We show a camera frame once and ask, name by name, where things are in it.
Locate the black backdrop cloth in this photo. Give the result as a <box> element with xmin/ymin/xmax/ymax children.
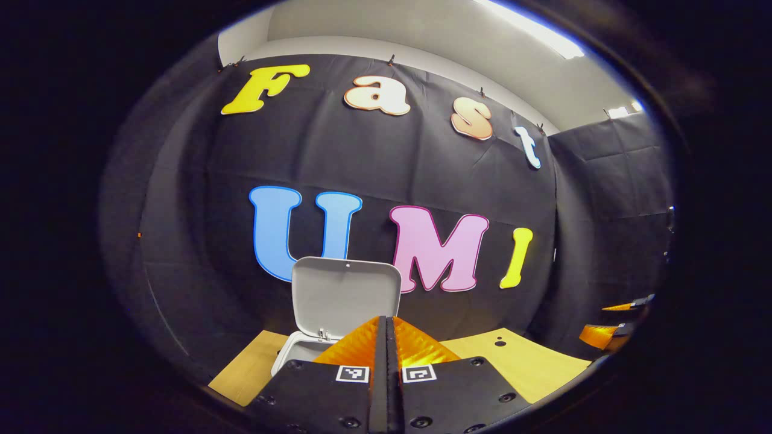
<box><xmin>100</xmin><ymin>36</ymin><xmax>676</xmax><ymax>386</ymax></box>

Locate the wooden desktop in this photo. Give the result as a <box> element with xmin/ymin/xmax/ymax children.
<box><xmin>208</xmin><ymin>327</ymin><xmax>592</xmax><ymax>407</ymax></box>

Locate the white desktop garbage bin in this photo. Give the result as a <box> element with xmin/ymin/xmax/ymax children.
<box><xmin>271</xmin><ymin>256</ymin><xmax>403</xmax><ymax>377</ymax></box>

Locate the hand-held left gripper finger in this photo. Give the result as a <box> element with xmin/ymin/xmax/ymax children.
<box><xmin>247</xmin><ymin>315</ymin><xmax>388</xmax><ymax>434</ymax></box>
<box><xmin>386</xmin><ymin>315</ymin><xmax>531</xmax><ymax>434</ymax></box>

